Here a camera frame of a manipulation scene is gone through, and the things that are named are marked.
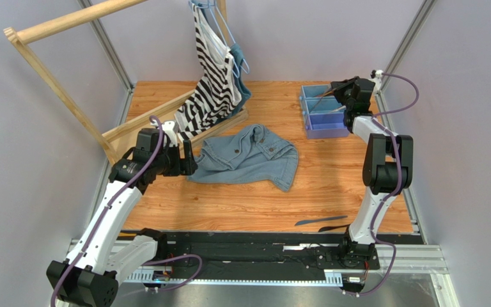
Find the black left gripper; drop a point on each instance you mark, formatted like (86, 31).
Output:
(183, 166)

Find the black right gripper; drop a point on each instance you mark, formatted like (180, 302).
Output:
(343, 87)

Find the gold metal spoon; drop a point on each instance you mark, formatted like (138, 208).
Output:
(330, 91)

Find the silver metal knife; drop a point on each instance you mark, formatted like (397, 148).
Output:
(339, 109)

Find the silver metal fork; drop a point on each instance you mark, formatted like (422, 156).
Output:
(323, 104)

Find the dark blue plastic knife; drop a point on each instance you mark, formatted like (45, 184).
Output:
(324, 219)

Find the black plastic knife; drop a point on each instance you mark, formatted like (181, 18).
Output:
(331, 228)

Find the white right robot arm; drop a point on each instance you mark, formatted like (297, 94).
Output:
(387, 169)

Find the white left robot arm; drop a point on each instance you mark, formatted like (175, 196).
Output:
(90, 275)

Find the blue three-compartment organizer tray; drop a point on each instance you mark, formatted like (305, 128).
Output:
(324, 125)

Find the light blue denim jacket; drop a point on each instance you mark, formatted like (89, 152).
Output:
(254, 154)

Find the black white striped top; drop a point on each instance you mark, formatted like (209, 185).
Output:
(215, 95)

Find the teal hanging garment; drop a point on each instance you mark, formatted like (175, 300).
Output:
(241, 81)

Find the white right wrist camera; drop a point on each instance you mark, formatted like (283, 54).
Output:
(376, 77)

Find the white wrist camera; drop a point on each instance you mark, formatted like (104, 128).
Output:
(376, 77)
(170, 129)

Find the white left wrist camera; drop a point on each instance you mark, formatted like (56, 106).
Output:
(170, 129)

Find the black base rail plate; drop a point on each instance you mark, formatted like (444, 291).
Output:
(270, 256)

